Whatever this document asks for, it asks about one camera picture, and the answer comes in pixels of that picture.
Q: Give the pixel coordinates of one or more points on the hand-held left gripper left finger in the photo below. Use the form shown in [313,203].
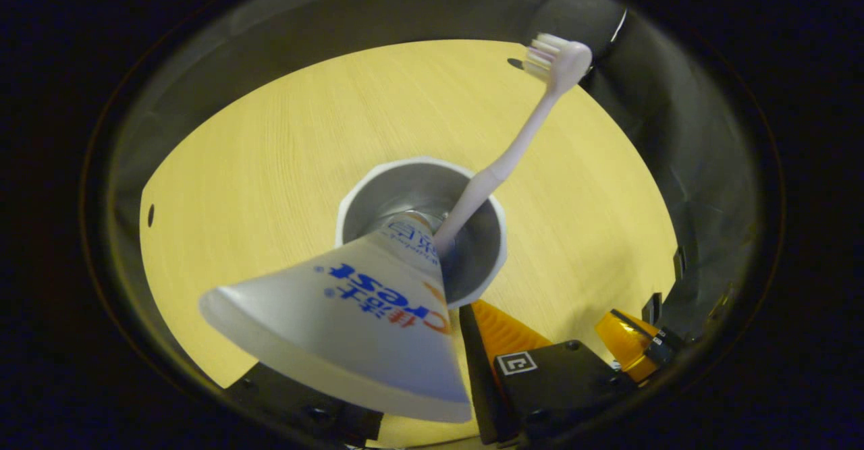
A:
[297,403]

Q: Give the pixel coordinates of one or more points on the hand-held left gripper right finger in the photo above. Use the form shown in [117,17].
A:
[478,369]

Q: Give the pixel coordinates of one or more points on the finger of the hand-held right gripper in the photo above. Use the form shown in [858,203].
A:
[624,342]

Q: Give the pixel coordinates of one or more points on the white toothpaste tube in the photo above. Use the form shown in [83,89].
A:
[364,315]

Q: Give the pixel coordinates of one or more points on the pale pink toothbrush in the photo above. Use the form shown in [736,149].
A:
[513,153]

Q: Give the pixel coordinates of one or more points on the black backdrop cloth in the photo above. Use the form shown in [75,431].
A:
[675,133]

